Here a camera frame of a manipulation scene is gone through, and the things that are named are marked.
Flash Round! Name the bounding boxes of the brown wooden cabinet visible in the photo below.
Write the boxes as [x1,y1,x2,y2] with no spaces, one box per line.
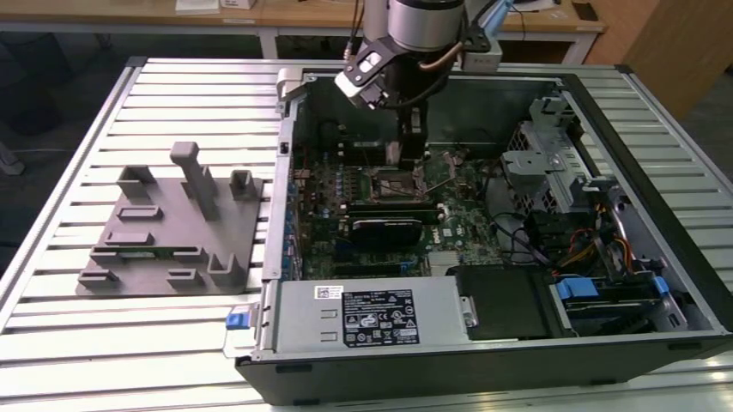
[584,0,733,124]

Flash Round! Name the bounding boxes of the black plastic shroud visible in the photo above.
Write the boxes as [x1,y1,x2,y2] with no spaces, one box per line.
[457,265,555,340]

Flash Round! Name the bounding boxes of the green RAM stick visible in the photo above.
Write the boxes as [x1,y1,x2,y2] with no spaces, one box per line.
[117,251,174,262]

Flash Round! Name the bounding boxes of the CPU socket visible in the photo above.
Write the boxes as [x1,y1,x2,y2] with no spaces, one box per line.
[368,166,431,203]

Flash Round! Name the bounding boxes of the silver heat sink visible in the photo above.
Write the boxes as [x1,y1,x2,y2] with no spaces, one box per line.
[429,251,464,274]

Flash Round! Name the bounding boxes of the green motherboard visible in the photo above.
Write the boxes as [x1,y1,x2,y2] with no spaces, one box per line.
[289,145,505,280]

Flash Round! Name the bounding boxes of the grey parts rack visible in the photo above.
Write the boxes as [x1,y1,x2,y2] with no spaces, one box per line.
[77,140,269,297]

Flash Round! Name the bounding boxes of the black graphics card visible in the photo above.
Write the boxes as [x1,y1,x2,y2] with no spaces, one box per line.
[349,216,425,250]

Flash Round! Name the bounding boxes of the coloured wire bundle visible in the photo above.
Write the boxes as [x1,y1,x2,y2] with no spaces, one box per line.
[549,227,637,276]

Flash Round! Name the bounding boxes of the silver power supply unit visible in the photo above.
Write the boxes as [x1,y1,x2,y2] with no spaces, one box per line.
[269,276,480,353]

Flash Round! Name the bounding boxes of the grey case handle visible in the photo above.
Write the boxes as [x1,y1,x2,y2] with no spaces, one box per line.
[274,67,316,116]

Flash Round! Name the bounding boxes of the silver drive cage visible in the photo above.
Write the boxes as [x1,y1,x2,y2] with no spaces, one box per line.
[497,96,620,215]

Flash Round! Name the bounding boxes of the metal socket cover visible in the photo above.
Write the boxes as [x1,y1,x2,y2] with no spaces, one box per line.
[426,148,461,194]

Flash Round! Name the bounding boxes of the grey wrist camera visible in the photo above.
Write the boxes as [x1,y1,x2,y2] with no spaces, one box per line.
[461,40,505,72]

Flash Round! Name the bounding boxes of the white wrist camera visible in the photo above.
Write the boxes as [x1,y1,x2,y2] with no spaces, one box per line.
[334,36,398,111]

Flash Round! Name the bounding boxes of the white paper sheet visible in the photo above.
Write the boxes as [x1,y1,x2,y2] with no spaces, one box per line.
[174,0,221,15]

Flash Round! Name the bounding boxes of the black PC case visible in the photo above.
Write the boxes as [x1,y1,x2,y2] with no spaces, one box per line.
[234,64,733,407]

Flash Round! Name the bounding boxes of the black expansion slot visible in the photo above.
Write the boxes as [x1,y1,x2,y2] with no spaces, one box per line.
[334,262,402,278]

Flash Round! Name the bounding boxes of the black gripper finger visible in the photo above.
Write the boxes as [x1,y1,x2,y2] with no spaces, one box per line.
[400,106,431,173]

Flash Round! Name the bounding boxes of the wooden desk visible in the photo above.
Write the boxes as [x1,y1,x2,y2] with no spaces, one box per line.
[0,0,608,65]

